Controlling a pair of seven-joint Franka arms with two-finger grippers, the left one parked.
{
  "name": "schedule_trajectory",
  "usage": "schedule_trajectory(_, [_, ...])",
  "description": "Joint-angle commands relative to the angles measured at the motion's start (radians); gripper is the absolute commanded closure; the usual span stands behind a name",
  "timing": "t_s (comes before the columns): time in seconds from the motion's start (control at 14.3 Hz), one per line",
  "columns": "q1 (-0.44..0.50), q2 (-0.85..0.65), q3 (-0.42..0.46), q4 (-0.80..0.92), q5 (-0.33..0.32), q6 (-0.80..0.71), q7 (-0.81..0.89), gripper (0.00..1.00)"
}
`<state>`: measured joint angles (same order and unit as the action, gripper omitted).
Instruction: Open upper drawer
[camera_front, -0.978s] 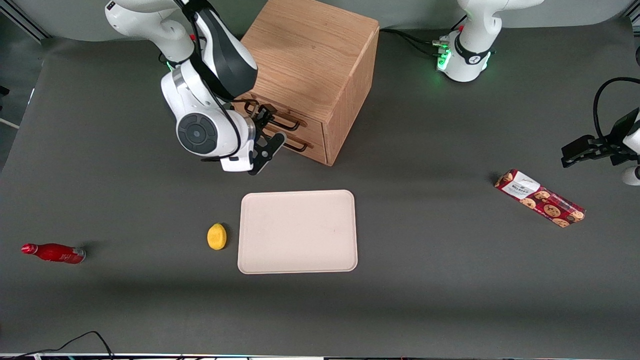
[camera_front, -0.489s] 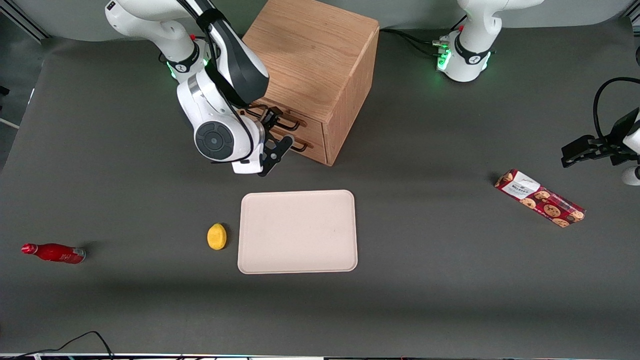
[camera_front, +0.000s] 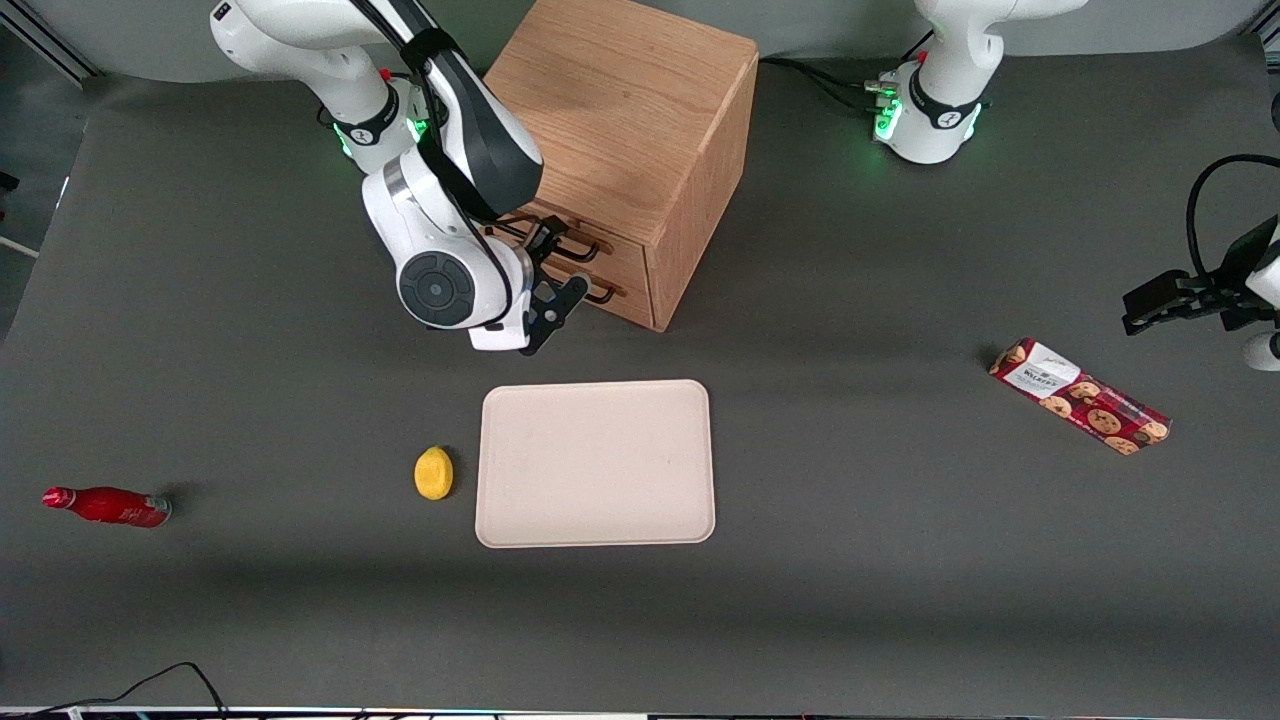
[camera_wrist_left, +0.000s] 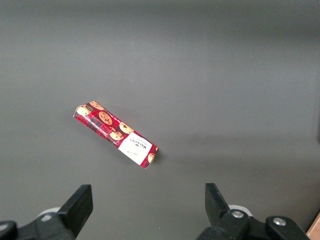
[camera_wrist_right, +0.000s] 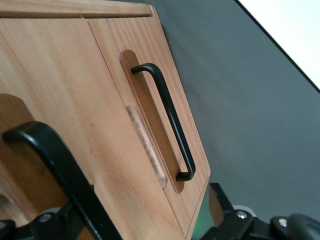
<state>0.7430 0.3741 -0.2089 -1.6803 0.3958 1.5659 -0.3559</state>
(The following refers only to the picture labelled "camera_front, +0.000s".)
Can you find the yellow lemon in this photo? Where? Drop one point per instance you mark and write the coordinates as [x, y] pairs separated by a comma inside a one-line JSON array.
[[433, 473]]

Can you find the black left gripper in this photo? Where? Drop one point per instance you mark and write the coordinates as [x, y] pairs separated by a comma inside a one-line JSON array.
[[1233, 293]]

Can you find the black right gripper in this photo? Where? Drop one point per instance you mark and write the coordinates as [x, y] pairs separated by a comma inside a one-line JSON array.
[[541, 240]]

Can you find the red soda bottle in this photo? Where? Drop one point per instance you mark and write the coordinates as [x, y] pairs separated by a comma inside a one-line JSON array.
[[105, 506]]

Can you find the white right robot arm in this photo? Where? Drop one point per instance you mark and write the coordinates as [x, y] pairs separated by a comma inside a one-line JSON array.
[[440, 240]]

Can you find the beige rectangular plastic tray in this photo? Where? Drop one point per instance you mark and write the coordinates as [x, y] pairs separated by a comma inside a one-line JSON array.
[[595, 465]]

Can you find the oak wooden drawer cabinet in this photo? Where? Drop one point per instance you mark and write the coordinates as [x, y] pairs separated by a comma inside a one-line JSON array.
[[620, 110]]

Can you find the red cookie box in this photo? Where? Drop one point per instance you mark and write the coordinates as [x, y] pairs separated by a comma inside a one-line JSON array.
[[1080, 395]]

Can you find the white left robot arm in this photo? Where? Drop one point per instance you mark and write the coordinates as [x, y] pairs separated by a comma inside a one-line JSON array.
[[940, 100]]

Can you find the aluminium frame rail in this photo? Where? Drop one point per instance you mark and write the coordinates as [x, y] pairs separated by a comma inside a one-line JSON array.
[[50, 40]]

